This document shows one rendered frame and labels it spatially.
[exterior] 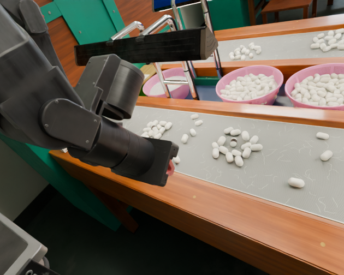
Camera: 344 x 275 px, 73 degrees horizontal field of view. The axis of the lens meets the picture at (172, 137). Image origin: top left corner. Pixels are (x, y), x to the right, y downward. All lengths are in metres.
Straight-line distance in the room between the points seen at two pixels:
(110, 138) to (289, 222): 0.45
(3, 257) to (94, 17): 1.16
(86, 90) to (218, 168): 0.54
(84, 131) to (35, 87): 0.06
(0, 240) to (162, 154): 0.30
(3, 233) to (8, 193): 1.70
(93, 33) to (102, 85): 1.09
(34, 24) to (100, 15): 0.80
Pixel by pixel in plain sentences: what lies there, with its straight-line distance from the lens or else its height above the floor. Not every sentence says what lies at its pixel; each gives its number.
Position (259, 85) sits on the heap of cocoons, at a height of 0.74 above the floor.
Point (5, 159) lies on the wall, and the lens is 2.12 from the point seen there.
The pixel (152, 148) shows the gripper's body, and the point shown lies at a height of 1.09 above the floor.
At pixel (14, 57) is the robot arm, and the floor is 1.27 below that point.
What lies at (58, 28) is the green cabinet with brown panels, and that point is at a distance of 1.27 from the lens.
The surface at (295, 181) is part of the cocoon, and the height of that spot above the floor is 0.76.
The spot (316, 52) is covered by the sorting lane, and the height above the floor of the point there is 0.74.
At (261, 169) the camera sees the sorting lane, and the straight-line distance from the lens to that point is 0.71.
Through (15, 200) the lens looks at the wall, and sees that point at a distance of 2.23.
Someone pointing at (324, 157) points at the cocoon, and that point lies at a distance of 0.73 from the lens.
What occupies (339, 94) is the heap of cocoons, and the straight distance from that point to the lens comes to 0.97.
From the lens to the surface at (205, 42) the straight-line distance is 0.64.
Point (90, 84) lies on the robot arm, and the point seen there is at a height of 1.21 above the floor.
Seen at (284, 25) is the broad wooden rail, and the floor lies 0.77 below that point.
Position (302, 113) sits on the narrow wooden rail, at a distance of 0.84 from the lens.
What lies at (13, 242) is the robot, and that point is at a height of 1.04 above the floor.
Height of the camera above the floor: 1.30
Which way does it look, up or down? 38 degrees down
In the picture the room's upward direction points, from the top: 24 degrees counter-clockwise
